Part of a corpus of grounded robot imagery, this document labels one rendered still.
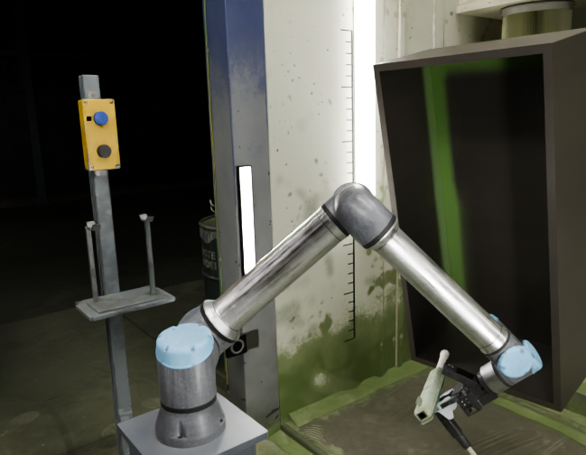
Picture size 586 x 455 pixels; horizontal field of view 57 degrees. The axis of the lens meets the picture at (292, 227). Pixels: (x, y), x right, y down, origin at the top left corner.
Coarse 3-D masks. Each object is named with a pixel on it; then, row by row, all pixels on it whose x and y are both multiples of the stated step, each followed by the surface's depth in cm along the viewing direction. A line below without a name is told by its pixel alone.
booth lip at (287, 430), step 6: (282, 426) 255; (288, 426) 254; (288, 432) 251; (294, 432) 249; (294, 438) 247; (300, 438) 244; (300, 444) 244; (306, 444) 240; (312, 444) 239; (312, 450) 237; (318, 450) 235
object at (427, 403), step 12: (444, 360) 200; (432, 372) 189; (432, 384) 178; (420, 396) 174; (432, 396) 171; (420, 408) 164; (432, 408) 166; (420, 420) 164; (444, 420) 172; (456, 432) 171; (468, 444) 171
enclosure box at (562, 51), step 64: (384, 64) 183; (448, 64) 204; (512, 64) 187; (576, 64) 156; (384, 128) 192; (448, 128) 214; (512, 128) 195; (576, 128) 162; (448, 192) 224; (512, 192) 204; (576, 192) 168; (448, 256) 236; (512, 256) 214; (576, 256) 174; (448, 320) 242; (512, 320) 225; (576, 320) 182; (576, 384) 189
